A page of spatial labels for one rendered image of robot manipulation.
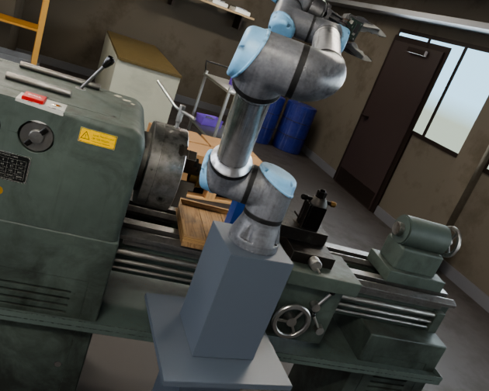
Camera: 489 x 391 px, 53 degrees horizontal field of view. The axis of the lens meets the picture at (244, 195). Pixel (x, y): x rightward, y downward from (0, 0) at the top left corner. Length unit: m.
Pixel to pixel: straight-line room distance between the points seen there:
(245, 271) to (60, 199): 0.64
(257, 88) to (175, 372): 0.80
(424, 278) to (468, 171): 3.23
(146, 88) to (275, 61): 5.20
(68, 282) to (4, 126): 0.56
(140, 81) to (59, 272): 4.57
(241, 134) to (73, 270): 0.84
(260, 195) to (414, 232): 1.04
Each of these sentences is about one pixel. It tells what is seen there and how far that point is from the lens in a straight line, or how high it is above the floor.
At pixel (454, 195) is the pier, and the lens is 5.52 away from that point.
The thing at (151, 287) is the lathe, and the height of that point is 0.54.
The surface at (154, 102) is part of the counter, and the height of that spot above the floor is 0.39.
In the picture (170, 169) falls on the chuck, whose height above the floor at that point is 1.13.
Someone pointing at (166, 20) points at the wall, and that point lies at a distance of 8.56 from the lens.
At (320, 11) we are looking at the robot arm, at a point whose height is 1.76.
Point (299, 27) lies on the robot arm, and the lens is 1.42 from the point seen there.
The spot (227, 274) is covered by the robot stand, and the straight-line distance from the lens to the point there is 1.35.
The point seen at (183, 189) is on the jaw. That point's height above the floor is 1.02.
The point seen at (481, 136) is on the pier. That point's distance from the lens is 5.49.
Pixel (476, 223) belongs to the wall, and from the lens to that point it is 5.42.
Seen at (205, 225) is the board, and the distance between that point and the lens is 1.97.
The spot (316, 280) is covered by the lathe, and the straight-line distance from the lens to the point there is 1.85.
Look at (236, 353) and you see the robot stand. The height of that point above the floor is 0.77.
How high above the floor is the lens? 1.67
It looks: 19 degrees down
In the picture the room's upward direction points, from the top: 21 degrees clockwise
